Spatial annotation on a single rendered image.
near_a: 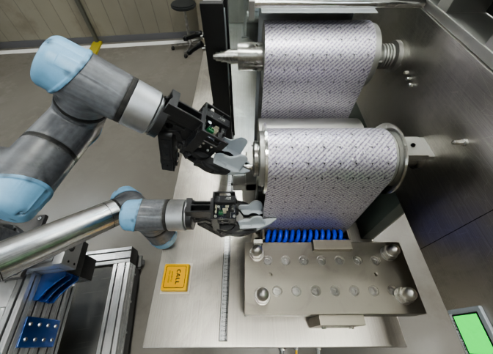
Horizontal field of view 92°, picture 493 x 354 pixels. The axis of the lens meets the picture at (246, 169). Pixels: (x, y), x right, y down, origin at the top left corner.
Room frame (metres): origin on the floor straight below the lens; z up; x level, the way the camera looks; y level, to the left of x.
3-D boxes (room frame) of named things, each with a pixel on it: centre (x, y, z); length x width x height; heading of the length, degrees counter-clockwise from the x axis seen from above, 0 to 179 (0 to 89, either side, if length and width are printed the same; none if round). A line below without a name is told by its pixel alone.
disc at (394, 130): (0.31, -0.29, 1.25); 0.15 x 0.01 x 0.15; 0
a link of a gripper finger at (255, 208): (0.27, -0.03, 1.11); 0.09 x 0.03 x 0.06; 91
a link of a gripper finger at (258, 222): (0.23, -0.03, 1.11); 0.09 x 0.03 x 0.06; 89
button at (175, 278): (0.15, 0.20, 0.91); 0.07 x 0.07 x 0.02; 0
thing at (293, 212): (0.25, -0.16, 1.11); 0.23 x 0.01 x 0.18; 90
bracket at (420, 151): (0.31, -0.33, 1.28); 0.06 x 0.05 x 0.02; 90
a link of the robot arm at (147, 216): (0.25, 0.24, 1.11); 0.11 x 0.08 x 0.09; 90
